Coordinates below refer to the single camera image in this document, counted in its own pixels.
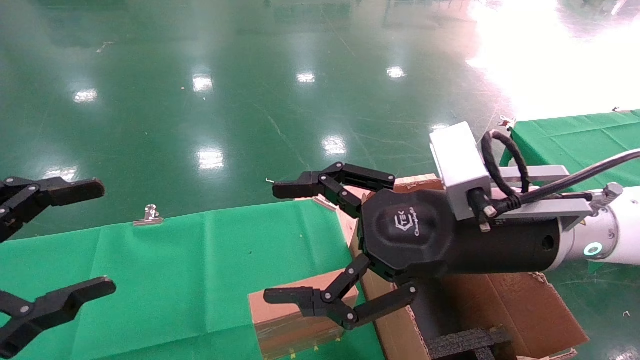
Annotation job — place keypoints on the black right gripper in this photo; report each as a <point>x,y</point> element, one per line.
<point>405,235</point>

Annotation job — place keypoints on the large green table cloth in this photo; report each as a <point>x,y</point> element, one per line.
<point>175,280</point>

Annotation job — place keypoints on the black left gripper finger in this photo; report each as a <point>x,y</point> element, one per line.
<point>55,304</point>
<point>70,191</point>

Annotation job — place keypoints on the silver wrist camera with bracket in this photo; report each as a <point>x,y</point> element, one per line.
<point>457,165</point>

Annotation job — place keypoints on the black foam insert block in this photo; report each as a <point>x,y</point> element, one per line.
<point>465,345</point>

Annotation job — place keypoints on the large open cardboard carton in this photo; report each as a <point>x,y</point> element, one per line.
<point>525,310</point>

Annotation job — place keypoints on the small brown cardboard box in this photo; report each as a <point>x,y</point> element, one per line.
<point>285,336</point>

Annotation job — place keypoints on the green cloth on side table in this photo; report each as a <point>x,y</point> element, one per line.
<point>575,142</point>

